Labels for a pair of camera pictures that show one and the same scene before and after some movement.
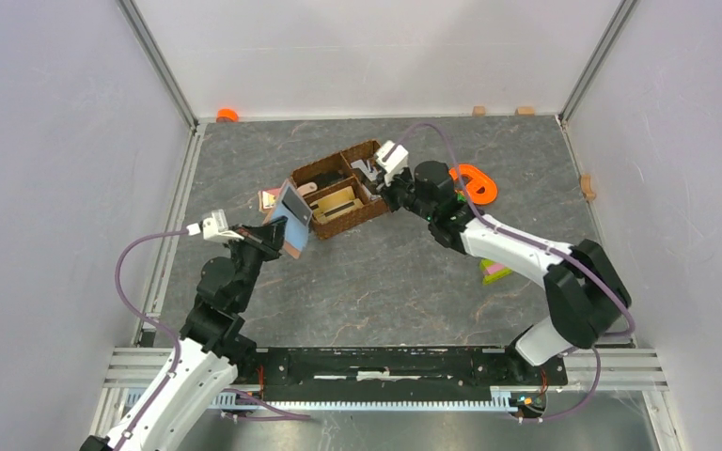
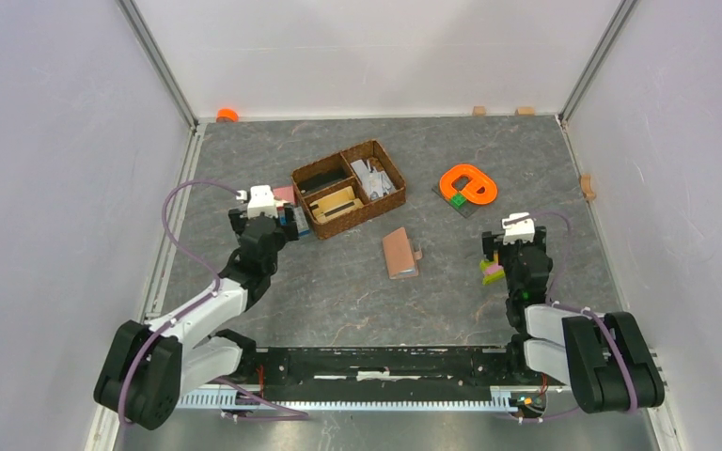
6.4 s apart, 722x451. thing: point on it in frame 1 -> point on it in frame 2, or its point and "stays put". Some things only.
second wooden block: x=525 y=111 stays put
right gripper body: x=400 y=192 -> x=508 y=252
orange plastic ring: x=481 y=187 stays put
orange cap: x=227 y=115 stays put
